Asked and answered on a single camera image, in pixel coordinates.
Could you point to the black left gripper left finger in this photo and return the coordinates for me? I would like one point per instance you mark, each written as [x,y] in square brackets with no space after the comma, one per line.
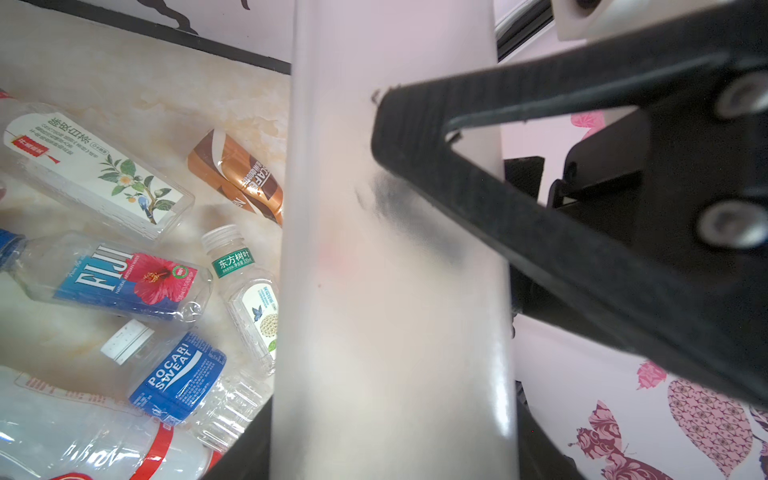
[538,457]

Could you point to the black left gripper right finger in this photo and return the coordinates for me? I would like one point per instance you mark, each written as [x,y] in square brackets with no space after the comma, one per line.
[654,241]

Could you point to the Pocari Sweat bottle blue label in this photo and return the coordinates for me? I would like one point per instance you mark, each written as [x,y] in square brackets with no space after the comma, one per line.
[183,381]

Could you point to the clear bottle green band label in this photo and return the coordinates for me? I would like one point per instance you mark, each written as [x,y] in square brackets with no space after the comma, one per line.
[249,292]

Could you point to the tall white frosted bottle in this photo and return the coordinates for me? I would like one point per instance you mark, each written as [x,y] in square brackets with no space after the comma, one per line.
[394,350]

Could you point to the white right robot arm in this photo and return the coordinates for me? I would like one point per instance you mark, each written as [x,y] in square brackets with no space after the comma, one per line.
[572,258]

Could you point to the clear bottle red cap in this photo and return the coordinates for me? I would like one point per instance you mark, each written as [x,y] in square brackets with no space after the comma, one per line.
[51,433]

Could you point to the clear Fiji water bottle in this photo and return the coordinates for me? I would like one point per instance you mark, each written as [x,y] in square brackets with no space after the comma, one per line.
[76,269]

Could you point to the brown Nescafe bottle right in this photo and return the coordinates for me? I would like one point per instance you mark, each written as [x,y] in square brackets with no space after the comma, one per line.
[230,169]

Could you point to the white flower label tea bottle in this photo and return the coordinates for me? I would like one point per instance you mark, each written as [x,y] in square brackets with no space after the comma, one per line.
[55,154]

